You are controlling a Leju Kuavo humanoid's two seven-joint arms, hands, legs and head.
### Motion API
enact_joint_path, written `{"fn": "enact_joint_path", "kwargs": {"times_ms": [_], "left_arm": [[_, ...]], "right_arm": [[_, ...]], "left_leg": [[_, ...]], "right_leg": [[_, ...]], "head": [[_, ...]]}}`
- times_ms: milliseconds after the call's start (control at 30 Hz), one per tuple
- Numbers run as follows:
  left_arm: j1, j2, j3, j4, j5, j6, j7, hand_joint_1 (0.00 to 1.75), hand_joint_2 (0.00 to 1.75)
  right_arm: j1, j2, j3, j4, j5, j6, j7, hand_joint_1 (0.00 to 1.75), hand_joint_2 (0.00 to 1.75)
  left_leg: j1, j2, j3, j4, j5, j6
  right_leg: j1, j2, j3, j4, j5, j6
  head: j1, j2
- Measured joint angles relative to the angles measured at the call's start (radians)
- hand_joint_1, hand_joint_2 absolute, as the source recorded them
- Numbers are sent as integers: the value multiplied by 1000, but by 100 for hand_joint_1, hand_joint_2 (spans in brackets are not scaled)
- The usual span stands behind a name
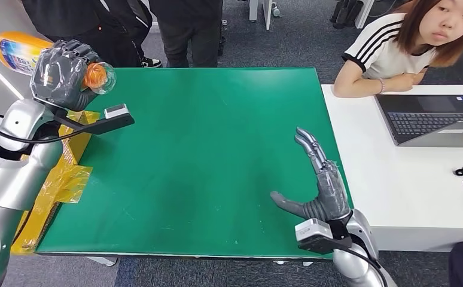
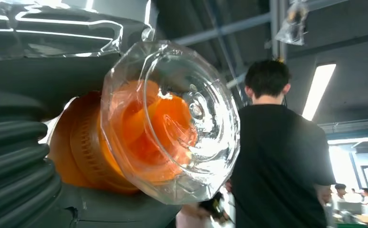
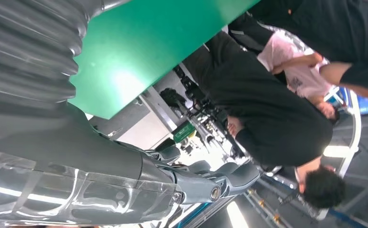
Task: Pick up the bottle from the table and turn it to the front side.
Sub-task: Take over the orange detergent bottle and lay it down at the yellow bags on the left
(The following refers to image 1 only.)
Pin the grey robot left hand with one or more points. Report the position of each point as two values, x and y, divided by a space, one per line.
57 79

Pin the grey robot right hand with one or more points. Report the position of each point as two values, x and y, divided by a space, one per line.
330 194

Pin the orange detergent bottle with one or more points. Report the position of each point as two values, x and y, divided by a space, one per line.
13 51

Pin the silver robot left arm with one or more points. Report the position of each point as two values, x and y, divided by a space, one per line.
13 178

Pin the standing person in black shirt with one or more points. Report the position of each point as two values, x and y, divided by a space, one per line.
108 43

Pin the black and white shoe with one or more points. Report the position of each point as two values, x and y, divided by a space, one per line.
152 63

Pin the standing person in dark jacket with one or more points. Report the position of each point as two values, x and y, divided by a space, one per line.
144 23

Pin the yellow taped cardboard box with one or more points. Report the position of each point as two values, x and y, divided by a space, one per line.
69 186

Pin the dark grey laptop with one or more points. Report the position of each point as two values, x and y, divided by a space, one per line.
425 119

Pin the seated person's right hand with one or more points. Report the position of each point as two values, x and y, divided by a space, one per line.
406 83

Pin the standing person in dark trousers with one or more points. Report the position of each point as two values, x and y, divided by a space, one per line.
188 35

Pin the seated person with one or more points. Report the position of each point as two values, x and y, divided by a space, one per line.
382 47

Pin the black chair base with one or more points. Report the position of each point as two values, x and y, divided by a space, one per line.
344 16

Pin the white slanted desk leg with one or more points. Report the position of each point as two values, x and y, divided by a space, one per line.
364 14

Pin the white desk legs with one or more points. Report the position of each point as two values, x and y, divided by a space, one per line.
254 10

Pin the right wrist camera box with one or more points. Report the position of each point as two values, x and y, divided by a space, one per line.
310 231

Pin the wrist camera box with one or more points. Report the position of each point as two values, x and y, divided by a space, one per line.
310 231
116 111

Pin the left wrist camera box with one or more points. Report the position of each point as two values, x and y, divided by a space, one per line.
116 111

